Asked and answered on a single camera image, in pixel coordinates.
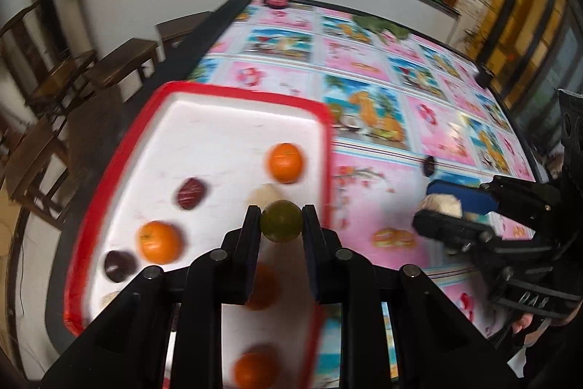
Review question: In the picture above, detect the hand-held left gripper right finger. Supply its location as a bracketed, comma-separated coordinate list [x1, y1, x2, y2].
[301, 204, 515, 389]

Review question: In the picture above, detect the person's right hand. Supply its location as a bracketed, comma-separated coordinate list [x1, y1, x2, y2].
[510, 311, 554, 337]

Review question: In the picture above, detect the red-rimmed white tray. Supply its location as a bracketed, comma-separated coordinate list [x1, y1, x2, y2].
[64, 80, 333, 389]

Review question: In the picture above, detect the dark wooden armchair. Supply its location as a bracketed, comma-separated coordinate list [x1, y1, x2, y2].
[0, 1, 98, 116]

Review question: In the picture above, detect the orange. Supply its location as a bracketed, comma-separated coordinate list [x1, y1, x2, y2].
[232, 346, 281, 389]
[266, 142, 305, 184]
[248, 264, 281, 311]
[138, 220, 184, 264]

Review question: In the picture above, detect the green cloth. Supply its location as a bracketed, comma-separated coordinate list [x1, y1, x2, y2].
[353, 15, 411, 41]

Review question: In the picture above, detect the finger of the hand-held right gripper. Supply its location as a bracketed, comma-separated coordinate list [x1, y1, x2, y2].
[412, 209, 515, 267]
[426, 176, 563, 219]

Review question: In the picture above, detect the dark wooden stool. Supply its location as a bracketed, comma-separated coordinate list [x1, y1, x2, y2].
[86, 38, 160, 89]
[4, 116, 74, 230]
[156, 11, 215, 48]

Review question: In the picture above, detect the dark purple plum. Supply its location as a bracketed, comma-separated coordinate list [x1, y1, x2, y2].
[104, 250, 137, 284]

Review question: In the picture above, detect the person's right forearm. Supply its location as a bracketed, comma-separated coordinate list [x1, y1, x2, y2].
[489, 316, 583, 389]

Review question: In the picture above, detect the dark red date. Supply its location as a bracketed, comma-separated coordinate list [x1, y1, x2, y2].
[175, 177, 207, 210]

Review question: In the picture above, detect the green grape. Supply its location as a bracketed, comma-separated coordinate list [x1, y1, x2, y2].
[261, 200, 305, 243]

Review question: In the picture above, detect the small puffed rice cake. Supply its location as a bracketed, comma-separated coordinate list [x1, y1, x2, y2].
[99, 289, 123, 308]

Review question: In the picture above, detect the printed fruit tablecloth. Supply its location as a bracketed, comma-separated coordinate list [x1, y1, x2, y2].
[184, 0, 540, 389]

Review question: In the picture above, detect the round puffed rice cake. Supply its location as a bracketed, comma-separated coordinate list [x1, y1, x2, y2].
[421, 194, 464, 217]

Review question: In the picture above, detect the tan rice cake block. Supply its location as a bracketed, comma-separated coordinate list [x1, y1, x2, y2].
[248, 183, 285, 207]

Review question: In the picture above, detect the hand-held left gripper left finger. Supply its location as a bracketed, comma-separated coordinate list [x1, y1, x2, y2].
[41, 204, 262, 389]

